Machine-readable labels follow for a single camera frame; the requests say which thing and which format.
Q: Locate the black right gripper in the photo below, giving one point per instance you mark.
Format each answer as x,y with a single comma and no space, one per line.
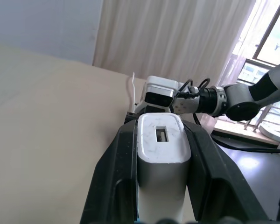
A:
157,109

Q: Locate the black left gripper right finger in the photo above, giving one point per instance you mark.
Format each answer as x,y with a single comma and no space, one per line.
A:
214,177

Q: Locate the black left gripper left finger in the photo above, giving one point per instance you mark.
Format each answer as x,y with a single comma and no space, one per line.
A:
112,168

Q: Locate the white charger block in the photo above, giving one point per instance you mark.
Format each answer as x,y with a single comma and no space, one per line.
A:
162,149

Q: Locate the beige curtain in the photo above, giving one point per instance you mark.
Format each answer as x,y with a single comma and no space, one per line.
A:
163,37

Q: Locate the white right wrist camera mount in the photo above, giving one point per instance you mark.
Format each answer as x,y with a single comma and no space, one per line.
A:
162,85

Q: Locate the window with dark frame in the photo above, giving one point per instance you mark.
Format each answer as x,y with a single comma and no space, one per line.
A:
266,35

